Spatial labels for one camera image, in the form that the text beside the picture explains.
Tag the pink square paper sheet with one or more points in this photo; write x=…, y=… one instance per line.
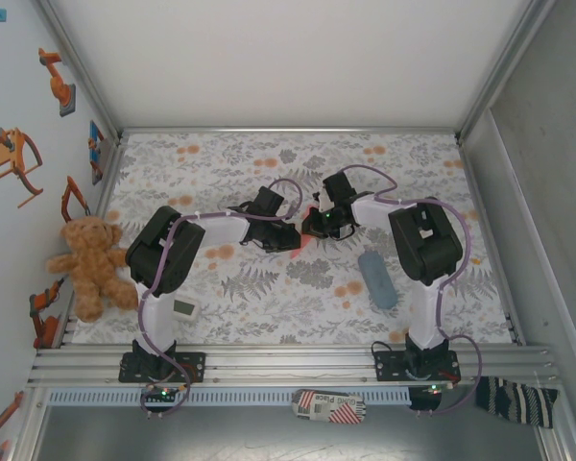
x=296, y=253

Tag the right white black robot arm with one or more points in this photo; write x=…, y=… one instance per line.
x=424, y=317

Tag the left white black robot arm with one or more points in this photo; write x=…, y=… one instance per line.
x=156, y=317

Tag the floral printed tablecloth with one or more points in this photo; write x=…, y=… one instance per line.
x=269, y=312

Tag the blue fabric case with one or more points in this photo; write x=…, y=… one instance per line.
x=376, y=281

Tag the white digital timer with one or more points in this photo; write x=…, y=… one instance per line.
x=187, y=307

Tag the red striped printed package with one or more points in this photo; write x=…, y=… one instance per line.
x=328, y=405

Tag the brown teddy bear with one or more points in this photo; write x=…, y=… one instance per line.
x=91, y=259

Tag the blue orange machine sticker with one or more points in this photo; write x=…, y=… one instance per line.
x=96, y=149

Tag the small green-lit circuit board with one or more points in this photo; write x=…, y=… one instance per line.
x=434, y=388
x=163, y=394

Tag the black white striped knit cloth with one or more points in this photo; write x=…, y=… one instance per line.
x=513, y=401

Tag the orange grey gripper sticker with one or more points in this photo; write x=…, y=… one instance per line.
x=12, y=158

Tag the aluminium extrusion frame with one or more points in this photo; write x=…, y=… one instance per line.
x=288, y=372

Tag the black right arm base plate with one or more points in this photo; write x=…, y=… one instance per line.
x=389, y=367

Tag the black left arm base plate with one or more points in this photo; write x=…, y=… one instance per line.
x=192, y=367

